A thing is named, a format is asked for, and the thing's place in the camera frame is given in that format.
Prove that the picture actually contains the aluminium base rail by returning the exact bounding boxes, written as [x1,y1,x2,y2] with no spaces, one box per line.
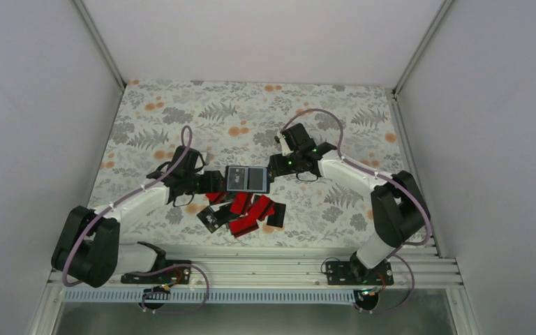
[63,246,463,305]

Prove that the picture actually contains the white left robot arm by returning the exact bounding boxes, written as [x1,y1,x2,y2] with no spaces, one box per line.
[51,146,225,288]

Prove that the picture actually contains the aluminium corner post right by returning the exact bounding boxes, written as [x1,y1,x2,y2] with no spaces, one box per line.
[392,0,454,98]

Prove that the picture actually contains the black card right top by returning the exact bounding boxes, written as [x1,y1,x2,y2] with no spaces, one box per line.
[267,202,286,228]

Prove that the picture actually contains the black card centre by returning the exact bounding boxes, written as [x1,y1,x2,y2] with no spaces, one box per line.
[214,204,240,226]

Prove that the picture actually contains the black card holder wallet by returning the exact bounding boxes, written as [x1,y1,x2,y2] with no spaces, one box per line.
[225,165,270,194]

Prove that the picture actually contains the black card left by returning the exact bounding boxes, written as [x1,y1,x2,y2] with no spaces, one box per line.
[197,207,222,234]

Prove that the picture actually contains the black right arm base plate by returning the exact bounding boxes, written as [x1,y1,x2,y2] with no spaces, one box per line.
[322,260,394,285]

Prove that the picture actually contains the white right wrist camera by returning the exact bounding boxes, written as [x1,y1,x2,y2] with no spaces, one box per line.
[275,133,293,156]

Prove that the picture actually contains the aluminium corner post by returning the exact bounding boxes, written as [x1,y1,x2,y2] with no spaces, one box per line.
[70,0,126,91]
[392,0,454,98]

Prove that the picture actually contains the aluminium corner post left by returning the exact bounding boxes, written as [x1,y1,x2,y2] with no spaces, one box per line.
[70,0,126,91]

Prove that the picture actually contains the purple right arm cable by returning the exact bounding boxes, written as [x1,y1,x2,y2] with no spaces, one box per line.
[283,108,433,315]

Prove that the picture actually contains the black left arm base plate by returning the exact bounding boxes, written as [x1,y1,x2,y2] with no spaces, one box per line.
[120,263,191,285]

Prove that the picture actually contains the black card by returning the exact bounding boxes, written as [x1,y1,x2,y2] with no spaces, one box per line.
[197,207,222,234]
[267,202,286,228]
[214,204,240,226]

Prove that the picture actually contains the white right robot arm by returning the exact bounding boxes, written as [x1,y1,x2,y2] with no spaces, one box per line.
[269,124,431,284]

